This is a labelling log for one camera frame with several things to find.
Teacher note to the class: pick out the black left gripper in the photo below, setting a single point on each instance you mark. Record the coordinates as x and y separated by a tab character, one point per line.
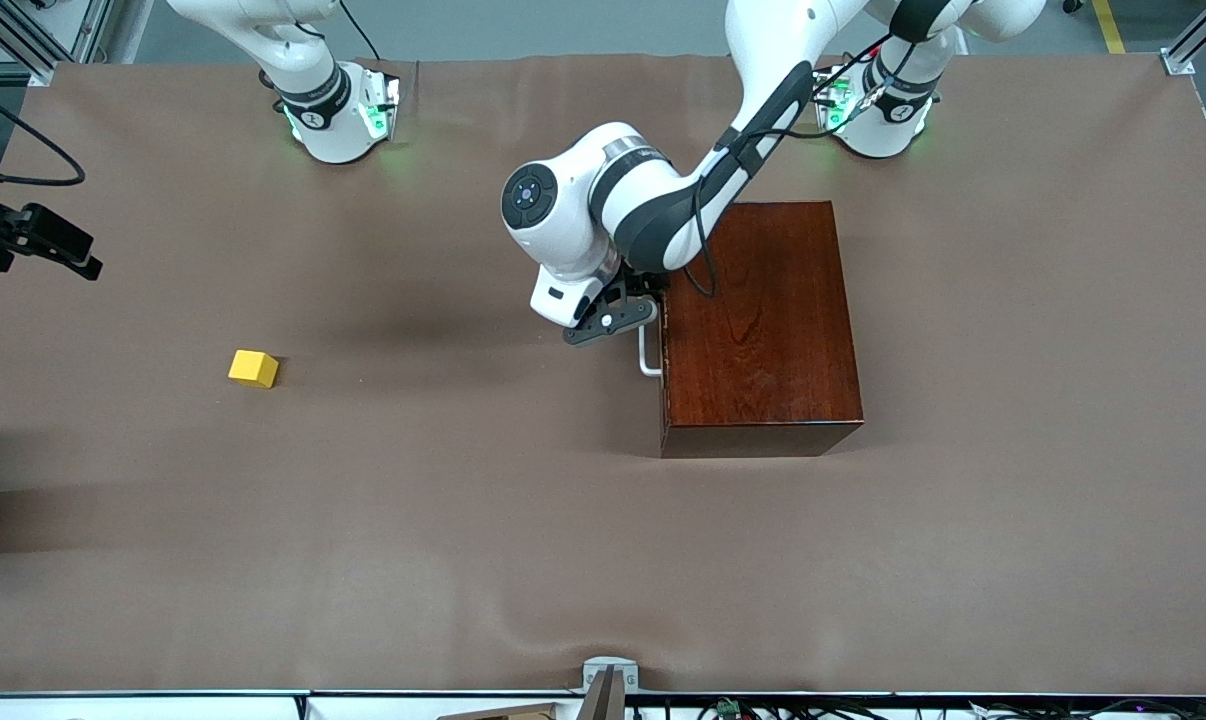
639	289

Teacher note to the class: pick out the yellow wooden cube block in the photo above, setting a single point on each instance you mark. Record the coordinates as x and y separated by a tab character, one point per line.
253	368

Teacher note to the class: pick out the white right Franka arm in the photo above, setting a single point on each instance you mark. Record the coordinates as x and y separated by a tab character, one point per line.
313	100

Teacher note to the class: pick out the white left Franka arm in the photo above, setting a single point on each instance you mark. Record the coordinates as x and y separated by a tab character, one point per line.
573	200

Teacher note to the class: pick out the dark red wooden cabinet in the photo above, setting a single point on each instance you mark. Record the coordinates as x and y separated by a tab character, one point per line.
763	320

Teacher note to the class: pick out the brown table cloth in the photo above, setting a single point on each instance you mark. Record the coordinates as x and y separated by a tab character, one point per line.
363	560

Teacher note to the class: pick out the brown wooden board piece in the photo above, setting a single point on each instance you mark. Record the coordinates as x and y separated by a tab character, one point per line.
523	712

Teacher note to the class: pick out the aluminium frame profile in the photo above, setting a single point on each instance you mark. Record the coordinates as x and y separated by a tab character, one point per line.
63	30
1198	35

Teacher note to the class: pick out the grey metal bracket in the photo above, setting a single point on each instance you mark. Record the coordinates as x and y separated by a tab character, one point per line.
598	665

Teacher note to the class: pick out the tan camera mount post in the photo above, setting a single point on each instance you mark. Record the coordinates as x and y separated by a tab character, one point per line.
608	700

